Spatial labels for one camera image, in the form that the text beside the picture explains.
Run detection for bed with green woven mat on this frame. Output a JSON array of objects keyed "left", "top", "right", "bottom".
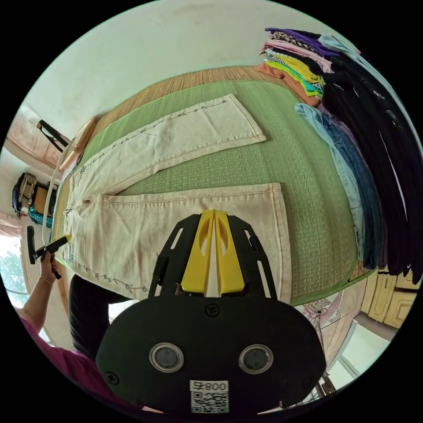
[{"left": 49, "top": 65, "right": 381, "bottom": 308}]

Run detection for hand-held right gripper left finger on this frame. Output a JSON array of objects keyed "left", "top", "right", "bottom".
[{"left": 180, "top": 210, "right": 215, "bottom": 296}]

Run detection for shelf with bags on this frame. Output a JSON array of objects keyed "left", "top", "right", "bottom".
[{"left": 11, "top": 171, "right": 57, "bottom": 229}]

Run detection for person's left hand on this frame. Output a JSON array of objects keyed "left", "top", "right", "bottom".
[{"left": 39, "top": 252, "right": 59, "bottom": 284}]

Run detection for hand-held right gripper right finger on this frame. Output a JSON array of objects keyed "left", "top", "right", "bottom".
[{"left": 215, "top": 210, "right": 245, "bottom": 297}]

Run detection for yellow carved cupboard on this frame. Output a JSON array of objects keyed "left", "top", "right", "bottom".
[{"left": 359, "top": 269, "right": 421, "bottom": 333}]

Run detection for cream yellow long pants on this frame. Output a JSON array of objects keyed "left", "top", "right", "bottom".
[{"left": 61, "top": 93, "right": 293, "bottom": 302}]

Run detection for person's body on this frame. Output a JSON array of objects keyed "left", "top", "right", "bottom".
[{"left": 18, "top": 273, "right": 156, "bottom": 416}]

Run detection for window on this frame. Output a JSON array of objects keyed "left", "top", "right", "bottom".
[{"left": 0, "top": 231, "right": 30, "bottom": 303}]

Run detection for pile of clothes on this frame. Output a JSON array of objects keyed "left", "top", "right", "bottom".
[{"left": 254, "top": 27, "right": 423, "bottom": 286}]

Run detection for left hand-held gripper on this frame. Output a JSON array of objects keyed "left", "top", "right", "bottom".
[{"left": 33, "top": 235, "right": 73, "bottom": 281}]

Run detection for person's left forearm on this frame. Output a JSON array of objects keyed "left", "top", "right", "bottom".
[{"left": 19, "top": 276, "right": 56, "bottom": 319}]

